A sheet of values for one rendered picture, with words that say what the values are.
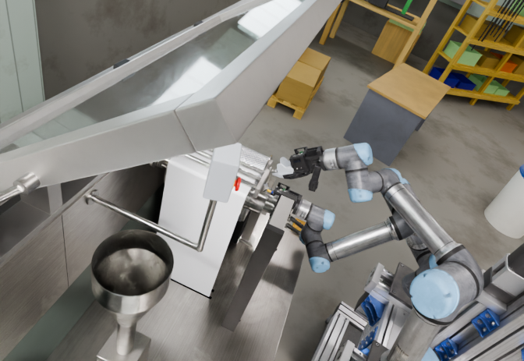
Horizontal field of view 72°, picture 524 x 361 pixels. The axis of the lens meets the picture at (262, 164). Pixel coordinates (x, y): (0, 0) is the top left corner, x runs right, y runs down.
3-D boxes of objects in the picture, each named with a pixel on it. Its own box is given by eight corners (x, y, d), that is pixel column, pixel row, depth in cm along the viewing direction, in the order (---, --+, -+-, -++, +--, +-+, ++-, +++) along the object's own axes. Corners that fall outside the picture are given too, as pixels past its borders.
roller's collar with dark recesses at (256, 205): (258, 218, 112) (263, 205, 108) (240, 210, 112) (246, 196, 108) (264, 206, 117) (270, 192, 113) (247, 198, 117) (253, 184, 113)
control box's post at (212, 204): (201, 252, 84) (218, 192, 72) (195, 249, 84) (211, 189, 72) (203, 247, 85) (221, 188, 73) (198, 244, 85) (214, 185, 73)
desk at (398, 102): (420, 131, 500) (451, 86, 456) (391, 168, 405) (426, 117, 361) (377, 106, 521) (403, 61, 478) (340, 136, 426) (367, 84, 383)
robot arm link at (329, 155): (342, 161, 129) (339, 174, 122) (330, 163, 131) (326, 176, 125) (336, 143, 126) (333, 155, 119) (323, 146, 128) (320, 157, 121)
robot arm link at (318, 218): (326, 235, 148) (334, 222, 143) (302, 224, 149) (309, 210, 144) (329, 223, 154) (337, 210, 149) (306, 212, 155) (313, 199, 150)
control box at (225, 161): (235, 206, 70) (248, 168, 64) (202, 198, 69) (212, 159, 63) (238, 182, 76) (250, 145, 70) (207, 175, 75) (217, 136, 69)
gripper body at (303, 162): (292, 148, 133) (323, 143, 127) (299, 168, 136) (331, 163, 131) (287, 160, 127) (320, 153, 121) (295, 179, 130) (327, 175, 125)
